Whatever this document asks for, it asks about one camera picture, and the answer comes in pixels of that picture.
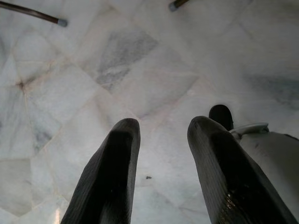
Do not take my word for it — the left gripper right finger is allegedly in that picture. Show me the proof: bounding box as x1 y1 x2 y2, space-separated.
187 115 299 224

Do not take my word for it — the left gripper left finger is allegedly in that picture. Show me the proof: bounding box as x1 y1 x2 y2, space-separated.
60 117 141 224

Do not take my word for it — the dark table leg grey cap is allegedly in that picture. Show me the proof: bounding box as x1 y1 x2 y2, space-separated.
0 1 69 27
168 0 192 13

